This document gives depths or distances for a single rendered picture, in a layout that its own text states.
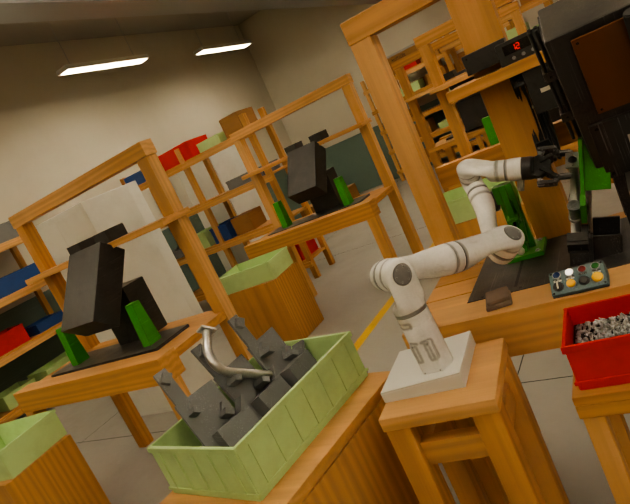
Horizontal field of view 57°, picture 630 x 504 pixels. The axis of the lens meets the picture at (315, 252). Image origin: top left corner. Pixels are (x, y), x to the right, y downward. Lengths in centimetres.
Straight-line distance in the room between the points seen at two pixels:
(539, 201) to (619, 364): 96
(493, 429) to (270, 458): 60
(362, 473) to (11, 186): 757
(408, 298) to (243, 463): 61
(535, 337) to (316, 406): 68
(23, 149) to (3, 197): 83
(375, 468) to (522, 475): 47
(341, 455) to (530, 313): 68
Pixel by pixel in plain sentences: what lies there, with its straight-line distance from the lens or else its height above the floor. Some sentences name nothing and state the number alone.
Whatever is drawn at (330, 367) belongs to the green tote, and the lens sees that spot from 188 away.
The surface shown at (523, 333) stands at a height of 82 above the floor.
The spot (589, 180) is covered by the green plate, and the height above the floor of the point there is 114.
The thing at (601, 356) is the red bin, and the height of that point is 88.
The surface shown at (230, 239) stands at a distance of 772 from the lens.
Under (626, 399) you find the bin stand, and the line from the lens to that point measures 151.
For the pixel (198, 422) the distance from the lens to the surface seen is 188.
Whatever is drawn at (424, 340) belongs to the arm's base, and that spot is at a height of 99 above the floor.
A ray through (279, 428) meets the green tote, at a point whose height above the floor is 90.
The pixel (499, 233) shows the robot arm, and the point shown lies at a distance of 178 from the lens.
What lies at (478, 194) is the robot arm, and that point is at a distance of 192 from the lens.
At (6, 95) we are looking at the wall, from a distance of 942.
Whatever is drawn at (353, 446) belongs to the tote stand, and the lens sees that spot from 180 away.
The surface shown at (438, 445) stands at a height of 73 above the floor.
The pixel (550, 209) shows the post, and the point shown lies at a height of 99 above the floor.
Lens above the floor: 160
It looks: 10 degrees down
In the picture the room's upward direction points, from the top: 25 degrees counter-clockwise
